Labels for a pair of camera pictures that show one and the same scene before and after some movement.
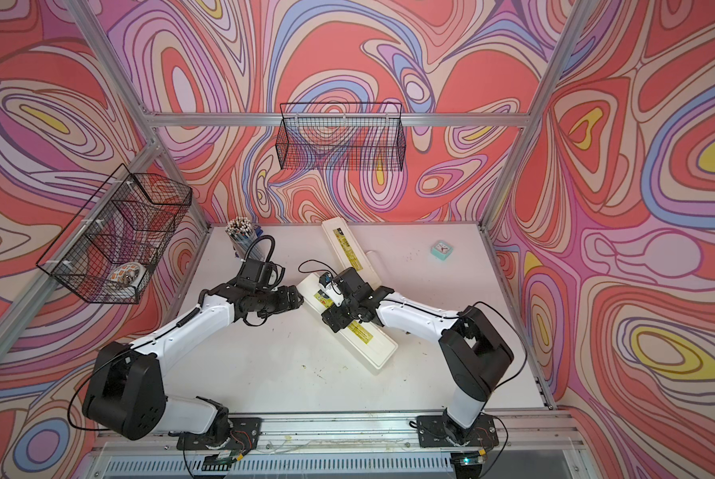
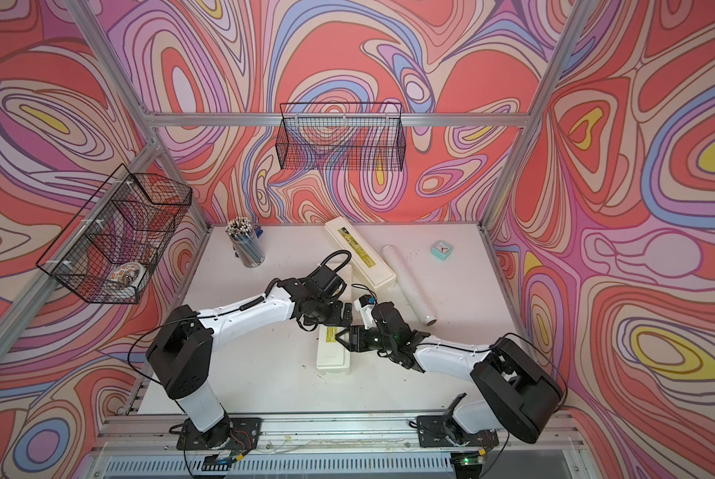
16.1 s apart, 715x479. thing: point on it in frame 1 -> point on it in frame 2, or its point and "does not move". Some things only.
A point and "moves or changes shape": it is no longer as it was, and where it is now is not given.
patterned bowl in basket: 127,272 does not move
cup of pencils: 242,232 does not move
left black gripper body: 271,302 -> 332,313
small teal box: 441,249 does not move
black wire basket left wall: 105,252 does not move
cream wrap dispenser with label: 367,339 moves or changes shape
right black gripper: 333,315 -> 357,337
